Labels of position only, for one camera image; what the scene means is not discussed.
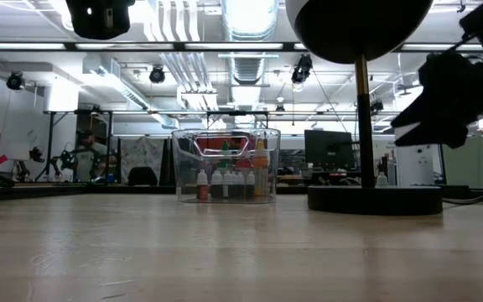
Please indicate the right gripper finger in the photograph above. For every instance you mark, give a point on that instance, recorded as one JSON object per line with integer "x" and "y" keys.
{"x": 417, "y": 115}
{"x": 438, "y": 136}

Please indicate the clear plastic bin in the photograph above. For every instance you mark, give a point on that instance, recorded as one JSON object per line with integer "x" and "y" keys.
{"x": 273, "y": 193}

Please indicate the large orange food coloring bottle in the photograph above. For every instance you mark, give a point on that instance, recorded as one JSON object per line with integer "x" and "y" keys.
{"x": 261, "y": 168}

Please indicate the small red food coloring bottle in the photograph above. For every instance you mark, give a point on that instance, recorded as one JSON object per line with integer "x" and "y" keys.
{"x": 202, "y": 189}

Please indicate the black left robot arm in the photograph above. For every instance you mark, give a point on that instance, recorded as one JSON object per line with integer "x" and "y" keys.
{"x": 99, "y": 21}

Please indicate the white cabinet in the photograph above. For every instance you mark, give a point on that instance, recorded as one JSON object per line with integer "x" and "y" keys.
{"x": 417, "y": 168}

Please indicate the black lamp with round base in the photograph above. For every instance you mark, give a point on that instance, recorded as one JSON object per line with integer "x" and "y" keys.
{"x": 365, "y": 126}

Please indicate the small white bottle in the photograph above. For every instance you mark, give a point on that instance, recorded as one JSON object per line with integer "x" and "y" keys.
{"x": 382, "y": 180}

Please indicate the black office chair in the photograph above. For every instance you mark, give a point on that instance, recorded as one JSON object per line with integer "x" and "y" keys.
{"x": 142, "y": 177}

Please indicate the person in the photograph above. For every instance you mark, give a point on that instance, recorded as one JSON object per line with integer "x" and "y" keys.
{"x": 88, "y": 157}

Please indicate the long ceiling light strip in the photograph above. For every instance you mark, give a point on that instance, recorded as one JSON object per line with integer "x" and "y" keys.
{"x": 36, "y": 45}

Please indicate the green partition wall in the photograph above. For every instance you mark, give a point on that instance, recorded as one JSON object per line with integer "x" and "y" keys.
{"x": 476, "y": 168}

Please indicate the silver ceiling duct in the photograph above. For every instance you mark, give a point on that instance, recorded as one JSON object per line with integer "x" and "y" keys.
{"x": 250, "y": 19}

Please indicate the black rack frame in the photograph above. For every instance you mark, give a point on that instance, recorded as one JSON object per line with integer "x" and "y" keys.
{"x": 51, "y": 138}

